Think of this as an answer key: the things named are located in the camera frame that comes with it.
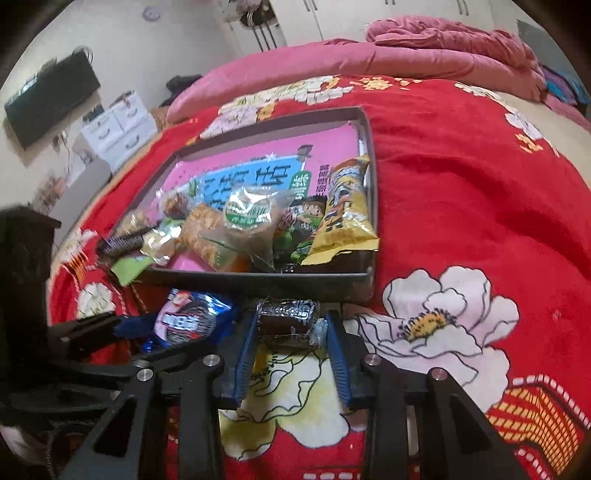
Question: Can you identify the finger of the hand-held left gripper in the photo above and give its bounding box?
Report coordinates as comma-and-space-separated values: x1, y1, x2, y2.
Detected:
48, 311, 158, 354
69, 344, 204, 377

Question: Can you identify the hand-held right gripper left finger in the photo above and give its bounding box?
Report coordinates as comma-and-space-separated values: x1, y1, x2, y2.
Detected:
58, 309, 262, 480

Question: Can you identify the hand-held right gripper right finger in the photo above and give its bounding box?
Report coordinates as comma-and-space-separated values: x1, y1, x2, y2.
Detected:
323, 309, 532, 480

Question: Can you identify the blue cookie packet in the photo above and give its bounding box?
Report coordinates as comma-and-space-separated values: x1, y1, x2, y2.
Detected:
145, 288, 234, 354

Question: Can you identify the dark silver cake packet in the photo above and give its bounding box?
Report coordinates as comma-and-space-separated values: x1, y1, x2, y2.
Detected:
255, 298, 328, 349

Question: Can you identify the clear green-striped pastry packet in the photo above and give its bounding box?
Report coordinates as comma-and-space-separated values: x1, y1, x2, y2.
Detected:
97, 233, 155, 288

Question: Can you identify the dark shallow cardboard box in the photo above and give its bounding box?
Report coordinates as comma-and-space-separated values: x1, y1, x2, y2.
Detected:
99, 106, 382, 303

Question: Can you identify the yellow-green crinkled snack packet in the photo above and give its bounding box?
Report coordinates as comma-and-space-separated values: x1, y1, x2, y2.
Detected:
139, 219, 185, 268

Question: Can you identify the black green pea packet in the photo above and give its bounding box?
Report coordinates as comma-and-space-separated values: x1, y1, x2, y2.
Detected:
272, 194, 331, 273

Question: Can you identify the orange snack packet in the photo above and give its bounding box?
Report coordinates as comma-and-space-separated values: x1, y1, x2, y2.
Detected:
178, 203, 250, 273

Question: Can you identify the yellow snack bar packet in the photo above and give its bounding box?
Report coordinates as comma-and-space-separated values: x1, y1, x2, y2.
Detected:
300, 154, 380, 267

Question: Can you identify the clear round-label pastry packet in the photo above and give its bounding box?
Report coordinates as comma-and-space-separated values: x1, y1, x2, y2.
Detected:
222, 187, 296, 271

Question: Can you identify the clear brown snack packet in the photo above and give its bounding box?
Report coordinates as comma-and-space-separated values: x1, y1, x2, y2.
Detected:
159, 187, 192, 220

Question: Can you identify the grey padded footboard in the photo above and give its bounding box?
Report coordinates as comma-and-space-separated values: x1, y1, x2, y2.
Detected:
53, 159, 114, 245

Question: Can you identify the white drawer cabinet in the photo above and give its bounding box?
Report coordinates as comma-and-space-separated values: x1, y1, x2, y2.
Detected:
81, 92, 160, 169

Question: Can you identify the black flat television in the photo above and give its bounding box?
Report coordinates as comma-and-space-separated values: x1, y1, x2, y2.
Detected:
4, 50, 101, 149

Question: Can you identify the red floral blanket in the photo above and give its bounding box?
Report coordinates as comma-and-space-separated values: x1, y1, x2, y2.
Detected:
46, 76, 591, 480

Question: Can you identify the pink book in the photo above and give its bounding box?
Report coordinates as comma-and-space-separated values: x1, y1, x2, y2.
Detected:
154, 122, 365, 273

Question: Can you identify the dark clothes pile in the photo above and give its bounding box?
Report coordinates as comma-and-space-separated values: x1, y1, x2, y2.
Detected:
159, 74, 204, 109

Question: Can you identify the long pink folded blanket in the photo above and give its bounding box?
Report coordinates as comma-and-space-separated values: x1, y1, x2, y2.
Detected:
166, 39, 546, 123

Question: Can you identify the crumpled pink quilt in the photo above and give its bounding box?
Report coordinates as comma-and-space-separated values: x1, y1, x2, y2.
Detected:
365, 16, 541, 79

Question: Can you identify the white wardrobe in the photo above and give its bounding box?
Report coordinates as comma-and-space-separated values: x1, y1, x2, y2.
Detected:
222, 0, 499, 51

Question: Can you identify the hanging bag bundle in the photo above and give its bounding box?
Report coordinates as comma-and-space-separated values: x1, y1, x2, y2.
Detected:
240, 9, 278, 28

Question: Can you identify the colourful striped cloth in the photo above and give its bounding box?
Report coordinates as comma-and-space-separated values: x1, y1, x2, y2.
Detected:
542, 65, 589, 104

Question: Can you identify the grey padded headboard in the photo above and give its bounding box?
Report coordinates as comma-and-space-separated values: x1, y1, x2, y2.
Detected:
515, 18, 568, 70

